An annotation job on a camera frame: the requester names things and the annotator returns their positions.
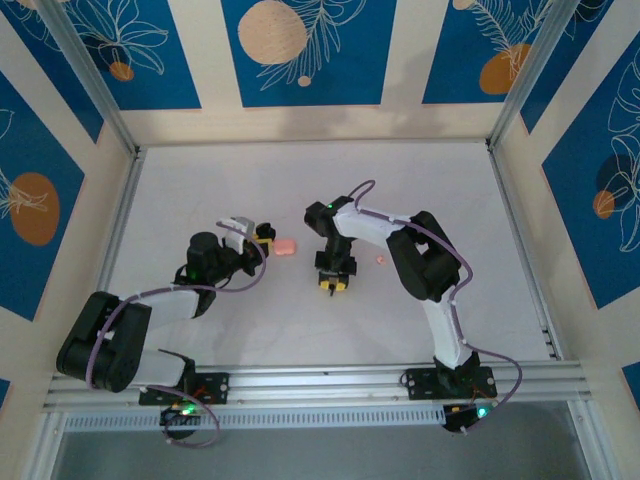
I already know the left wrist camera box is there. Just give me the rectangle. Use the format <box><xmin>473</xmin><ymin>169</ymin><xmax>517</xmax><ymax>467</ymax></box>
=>
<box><xmin>215</xmin><ymin>215</ymin><xmax>257</xmax><ymax>251</ymax></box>

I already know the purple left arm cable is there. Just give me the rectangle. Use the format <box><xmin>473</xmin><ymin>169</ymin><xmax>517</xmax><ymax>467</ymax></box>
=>
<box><xmin>85</xmin><ymin>219</ymin><xmax>271</xmax><ymax>449</ymax></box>

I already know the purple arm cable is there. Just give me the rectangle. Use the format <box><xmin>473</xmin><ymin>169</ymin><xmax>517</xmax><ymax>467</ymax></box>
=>
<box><xmin>349</xmin><ymin>179</ymin><xmax>524</xmax><ymax>436</ymax></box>
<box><xmin>85</xmin><ymin>219</ymin><xmax>271</xmax><ymax>449</ymax></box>

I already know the aluminium table side rail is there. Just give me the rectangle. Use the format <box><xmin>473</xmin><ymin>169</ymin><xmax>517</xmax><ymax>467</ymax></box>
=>
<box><xmin>487</xmin><ymin>142</ymin><xmax>564</xmax><ymax>361</ymax></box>
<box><xmin>94</xmin><ymin>149</ymin><xmax>149</xmax><ymax>296</ymax></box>

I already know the wide aluminium mounting rail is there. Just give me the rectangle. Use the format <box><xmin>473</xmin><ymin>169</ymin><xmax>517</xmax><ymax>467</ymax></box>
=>
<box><xmin>42</xmin><ymin>362</ymin><xmax>586</xmax><ymax>414</ymax></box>

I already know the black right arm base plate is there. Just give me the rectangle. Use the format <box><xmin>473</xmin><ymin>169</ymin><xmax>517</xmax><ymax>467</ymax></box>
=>
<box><xmin>404</xmin><ymin>367</ymin><xmax>499</xmax><ymax>401</ymax></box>

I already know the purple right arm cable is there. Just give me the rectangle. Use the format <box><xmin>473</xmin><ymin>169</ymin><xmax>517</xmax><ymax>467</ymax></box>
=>
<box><xmin>349</xmin><ymin>179</ymin><xmax>524</xmax><ymax>436</ymax></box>

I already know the grey slotted cable duct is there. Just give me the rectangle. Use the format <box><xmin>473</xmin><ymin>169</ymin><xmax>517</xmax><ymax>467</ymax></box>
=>
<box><xmin>62</xmin><ymin>404</ymin><xmax>449</xmax><ymax>434</ymax></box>

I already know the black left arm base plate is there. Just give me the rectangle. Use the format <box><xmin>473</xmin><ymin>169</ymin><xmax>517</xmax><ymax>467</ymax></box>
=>
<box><xmin>138</xmin><ymin>372</ymin><xmax>231</xmax><ymax>406</ymax></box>

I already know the aluminium frame post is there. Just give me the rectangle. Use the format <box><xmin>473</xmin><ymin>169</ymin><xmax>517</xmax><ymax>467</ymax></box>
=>
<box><xmin>37</xmin><ymin>0</ymin><xmax>144</xmax><ymax>156</ymax></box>
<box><xmin>487</xmin><ymin>0</ymin><xmax>576</xmax><ymax>151</ymax></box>

